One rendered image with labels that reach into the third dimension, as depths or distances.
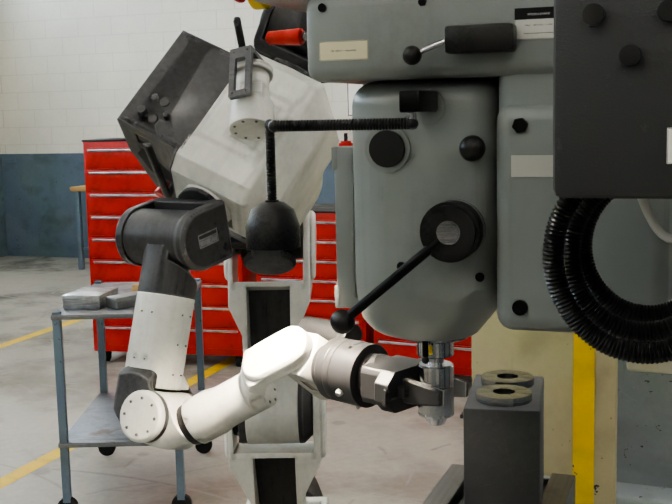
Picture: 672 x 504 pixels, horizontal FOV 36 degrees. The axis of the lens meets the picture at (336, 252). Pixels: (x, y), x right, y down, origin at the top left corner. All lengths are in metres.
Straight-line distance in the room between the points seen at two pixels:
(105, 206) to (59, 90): 5.67
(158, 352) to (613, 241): 0.74
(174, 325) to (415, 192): 0.53
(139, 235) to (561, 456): 1.85
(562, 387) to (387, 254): 1.93
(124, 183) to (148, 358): 5.21
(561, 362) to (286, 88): 1.63
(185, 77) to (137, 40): 10.15
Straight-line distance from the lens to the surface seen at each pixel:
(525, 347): 3.13
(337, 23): 1.25
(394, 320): 1.29
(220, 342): 6.69
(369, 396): 1.40
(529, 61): 1.19
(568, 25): 0.93
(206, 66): 1.77
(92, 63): 12.20
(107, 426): 4.56
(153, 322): 1.62
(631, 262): 1.19
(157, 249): 1.63
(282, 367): 1.47
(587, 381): 3.12
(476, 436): 1.70
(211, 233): 1.64
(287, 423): 2.05
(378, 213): 1.26
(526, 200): 1.19
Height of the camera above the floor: 1.59
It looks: 8 degrees down
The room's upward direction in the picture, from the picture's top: 1 degrees counter-clockwise
